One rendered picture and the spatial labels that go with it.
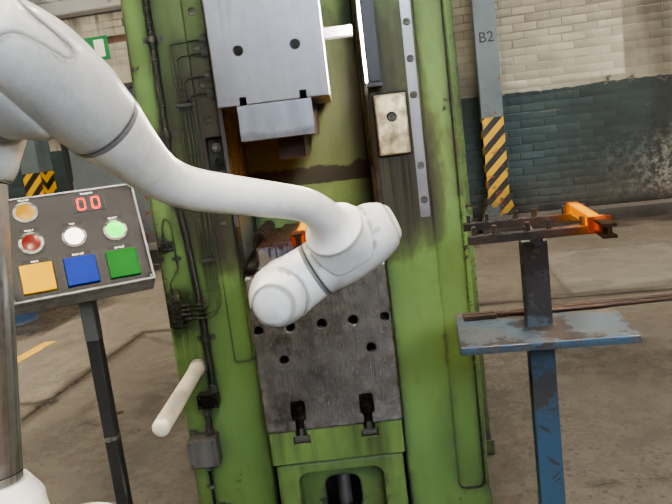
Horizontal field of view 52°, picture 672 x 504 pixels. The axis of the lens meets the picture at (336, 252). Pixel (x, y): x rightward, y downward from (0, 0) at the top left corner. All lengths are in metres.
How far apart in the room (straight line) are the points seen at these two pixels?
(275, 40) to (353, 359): 0.87
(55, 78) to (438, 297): 1.48
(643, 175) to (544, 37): 1.80
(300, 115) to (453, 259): 0.62
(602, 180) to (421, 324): 6.03
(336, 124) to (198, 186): 1.41
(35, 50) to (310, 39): 1.16
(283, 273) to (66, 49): 0.52
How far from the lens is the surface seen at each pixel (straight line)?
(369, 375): 1.92
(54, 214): 1.88
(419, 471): 2.27
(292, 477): 2.05
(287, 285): 1.13
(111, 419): 2.02
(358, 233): 1.13
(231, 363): 2.14
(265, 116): 1.87
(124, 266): 1.81
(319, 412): 1.96
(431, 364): 2.14
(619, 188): 8.03
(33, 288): 1.79
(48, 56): 0.82
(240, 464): 2.26
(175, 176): 0.95
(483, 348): 1.63
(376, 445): 2.00
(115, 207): 1.89
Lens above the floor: 1.26
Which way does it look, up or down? 9 degrees down
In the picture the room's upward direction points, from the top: 7 degrees counter-clockwise
